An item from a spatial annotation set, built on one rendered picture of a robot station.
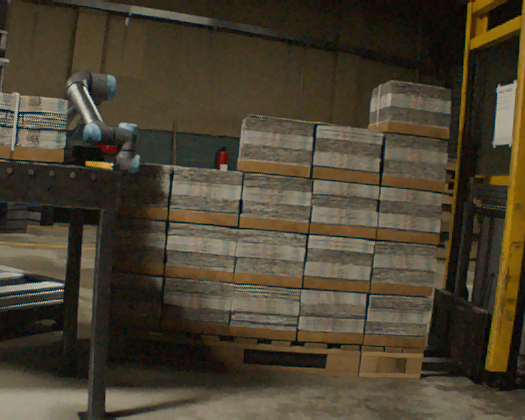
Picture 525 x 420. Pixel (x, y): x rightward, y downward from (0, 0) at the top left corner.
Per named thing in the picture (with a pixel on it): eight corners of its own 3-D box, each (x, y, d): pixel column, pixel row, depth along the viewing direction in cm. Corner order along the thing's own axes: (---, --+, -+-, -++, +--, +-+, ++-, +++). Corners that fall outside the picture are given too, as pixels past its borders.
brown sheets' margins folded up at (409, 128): (345, 326, 341) (366, 125, 336) (402, 329, 344) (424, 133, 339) (362, 345, 303) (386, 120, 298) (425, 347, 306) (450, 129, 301)
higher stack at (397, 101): (341, 355, 342) (369, 88, 336) (399, 357, 345) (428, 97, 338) (357, 376, 304) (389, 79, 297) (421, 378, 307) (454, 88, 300)
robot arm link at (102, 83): (42, 117, 334) (89, 66, 294) (69, 120, 343) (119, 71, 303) (43, 139, 331) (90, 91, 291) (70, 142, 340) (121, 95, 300)
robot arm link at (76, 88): (62, 63, 291) (94, 127, 261) (85, 66, 298) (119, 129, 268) (53, 86, 296) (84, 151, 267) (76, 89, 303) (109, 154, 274)
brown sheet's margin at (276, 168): (236, 170, 333) (237, 160, 332) (298, 176, 335) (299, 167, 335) (240, 170, 295) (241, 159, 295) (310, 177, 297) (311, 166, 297)
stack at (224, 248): (101, 334, 333) (114, 160, 328) (342, 355, 343) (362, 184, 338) (89, 354, 294) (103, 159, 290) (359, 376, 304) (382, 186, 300)
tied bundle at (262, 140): (235, 171, 333) (240, 122, 332) (299, 177, 335) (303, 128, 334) (239, 172, 295) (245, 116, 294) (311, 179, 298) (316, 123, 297)
